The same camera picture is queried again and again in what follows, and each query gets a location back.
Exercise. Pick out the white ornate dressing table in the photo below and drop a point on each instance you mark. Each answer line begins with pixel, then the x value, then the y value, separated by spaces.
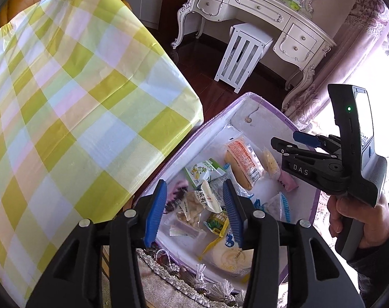
pixel 301 42

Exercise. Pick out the pink black chocolate bar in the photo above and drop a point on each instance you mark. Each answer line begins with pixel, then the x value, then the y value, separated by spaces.
pixel 176 196

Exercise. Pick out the clear nut packet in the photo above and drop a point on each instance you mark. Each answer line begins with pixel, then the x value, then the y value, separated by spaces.
pixel 195 202

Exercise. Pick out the yellow snack packet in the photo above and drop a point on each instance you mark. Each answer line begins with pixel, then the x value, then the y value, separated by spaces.
pixel 218 225

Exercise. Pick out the pink floral curtain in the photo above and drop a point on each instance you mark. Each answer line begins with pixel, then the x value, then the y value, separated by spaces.
pixel 365 27

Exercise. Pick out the clear bag of two biscuits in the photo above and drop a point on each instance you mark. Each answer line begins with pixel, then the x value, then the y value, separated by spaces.
pixel 270 164

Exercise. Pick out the green white cartoon snack packet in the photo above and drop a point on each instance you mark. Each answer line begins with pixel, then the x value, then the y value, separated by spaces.
pixel 207 170

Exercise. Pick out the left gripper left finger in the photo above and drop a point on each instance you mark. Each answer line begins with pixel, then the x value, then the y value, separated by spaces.
pixel 73 277

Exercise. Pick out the blue clear snack bag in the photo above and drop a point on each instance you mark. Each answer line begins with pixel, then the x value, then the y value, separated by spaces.
pixel 277 207

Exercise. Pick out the yellow green checkered tablecloth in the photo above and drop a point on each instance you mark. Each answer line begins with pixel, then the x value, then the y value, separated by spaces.
pixel 90 105

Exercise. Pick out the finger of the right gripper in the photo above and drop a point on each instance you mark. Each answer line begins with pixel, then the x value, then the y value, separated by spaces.
pixel 307 163
pixel 328 143

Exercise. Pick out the purple white cardboard box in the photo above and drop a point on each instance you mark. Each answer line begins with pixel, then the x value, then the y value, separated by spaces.
pixel 258 121

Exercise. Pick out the small pink candy packet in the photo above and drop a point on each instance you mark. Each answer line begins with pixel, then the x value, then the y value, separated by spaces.
pixel 287 181

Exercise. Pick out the round wafer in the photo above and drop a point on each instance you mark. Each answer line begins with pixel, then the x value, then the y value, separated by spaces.
pixel 225 254

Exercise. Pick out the white slatted stool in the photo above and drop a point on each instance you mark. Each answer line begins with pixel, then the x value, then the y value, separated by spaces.
pixel 247 46

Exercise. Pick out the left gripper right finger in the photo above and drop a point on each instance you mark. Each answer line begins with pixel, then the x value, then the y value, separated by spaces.
pixel 315 276

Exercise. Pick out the clear wrapped cake slice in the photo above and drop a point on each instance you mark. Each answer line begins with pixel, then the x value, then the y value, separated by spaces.
pixel 177 227

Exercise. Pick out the person's right hand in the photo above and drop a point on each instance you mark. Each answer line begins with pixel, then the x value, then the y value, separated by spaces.
pixel 375 219

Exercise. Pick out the orange wrapped bread snack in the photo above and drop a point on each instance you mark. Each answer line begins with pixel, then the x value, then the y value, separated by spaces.
pixel 244 162

